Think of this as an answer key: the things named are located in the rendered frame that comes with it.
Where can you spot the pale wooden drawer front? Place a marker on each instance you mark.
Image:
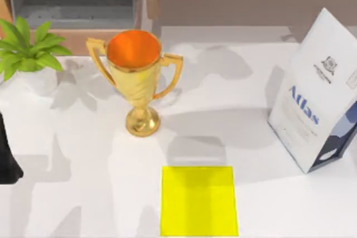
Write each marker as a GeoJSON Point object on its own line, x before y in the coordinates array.
{"type": "Point", "coordinates": [83, 40]}

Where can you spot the flat yellow square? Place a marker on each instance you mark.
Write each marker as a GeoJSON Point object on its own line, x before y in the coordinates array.
{"type": "Point", "coordinates": [198, 201]}

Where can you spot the gold trophy cup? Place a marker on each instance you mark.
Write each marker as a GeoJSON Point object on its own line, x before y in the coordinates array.
{"type": "Point", "coordinates": [138, 82]}

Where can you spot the white and blue book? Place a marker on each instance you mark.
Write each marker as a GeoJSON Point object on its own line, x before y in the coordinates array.
{"type": "Point", "coordinates": [312, 104]}

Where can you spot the green potted plant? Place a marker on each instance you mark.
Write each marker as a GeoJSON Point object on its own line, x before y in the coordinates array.
{"type": "Point", "coordinates": [25, 51]}

